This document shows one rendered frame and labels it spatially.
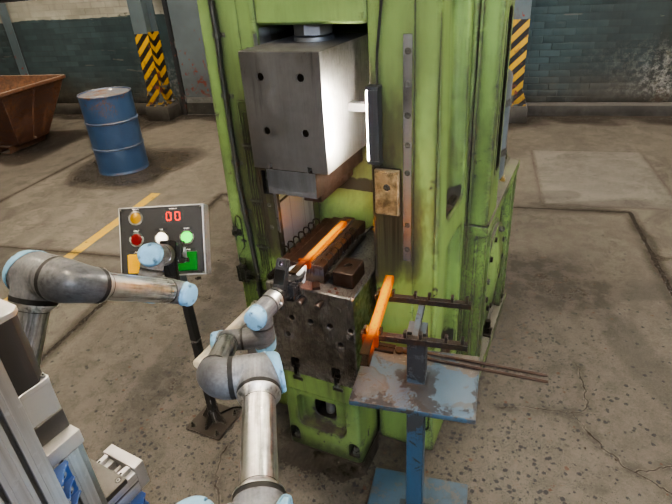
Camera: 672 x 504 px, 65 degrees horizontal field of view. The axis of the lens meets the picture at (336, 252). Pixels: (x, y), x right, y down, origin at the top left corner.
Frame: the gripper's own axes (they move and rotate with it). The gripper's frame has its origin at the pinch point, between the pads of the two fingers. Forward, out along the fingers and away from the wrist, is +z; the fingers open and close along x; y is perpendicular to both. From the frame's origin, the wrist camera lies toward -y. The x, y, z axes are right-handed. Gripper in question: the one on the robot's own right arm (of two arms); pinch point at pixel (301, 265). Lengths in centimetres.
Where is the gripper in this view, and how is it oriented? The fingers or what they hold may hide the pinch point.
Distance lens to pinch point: 200.7
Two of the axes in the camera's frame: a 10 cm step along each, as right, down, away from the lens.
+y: 0.6, 8.7, 4.8
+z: 4.2, -4.6, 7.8
